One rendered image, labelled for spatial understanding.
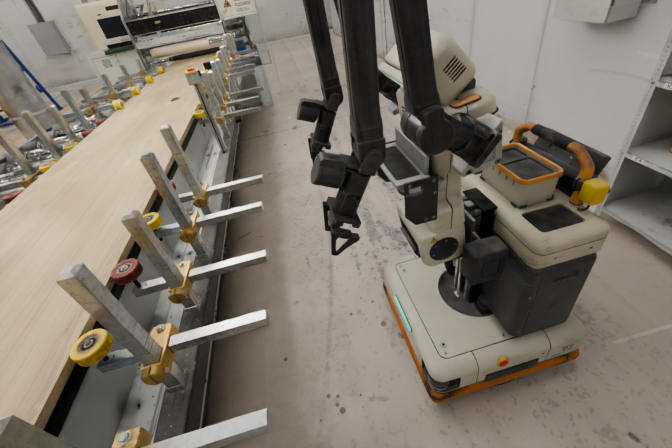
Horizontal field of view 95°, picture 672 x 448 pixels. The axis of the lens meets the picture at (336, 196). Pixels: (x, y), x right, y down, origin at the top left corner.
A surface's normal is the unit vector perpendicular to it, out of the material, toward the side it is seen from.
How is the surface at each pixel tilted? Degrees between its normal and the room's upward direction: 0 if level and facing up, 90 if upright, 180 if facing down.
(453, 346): 0
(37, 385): 0
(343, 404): 0
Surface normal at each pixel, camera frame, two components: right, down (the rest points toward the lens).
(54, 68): 0.21, 0.55
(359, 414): -0.15, -0.80
